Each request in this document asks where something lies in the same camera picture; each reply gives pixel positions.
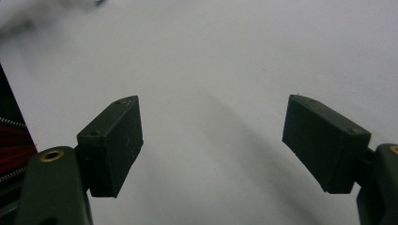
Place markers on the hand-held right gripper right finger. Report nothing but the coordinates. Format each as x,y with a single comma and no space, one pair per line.
325,146

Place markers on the dark red zippered clothing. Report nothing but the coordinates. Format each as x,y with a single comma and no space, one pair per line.
12,146

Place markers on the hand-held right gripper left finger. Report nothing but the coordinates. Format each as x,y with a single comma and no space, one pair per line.
109,146

